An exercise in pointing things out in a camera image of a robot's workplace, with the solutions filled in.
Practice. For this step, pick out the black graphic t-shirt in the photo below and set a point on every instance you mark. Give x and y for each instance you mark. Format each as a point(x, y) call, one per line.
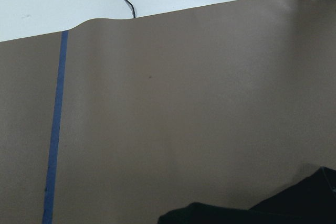
point(312, 200)

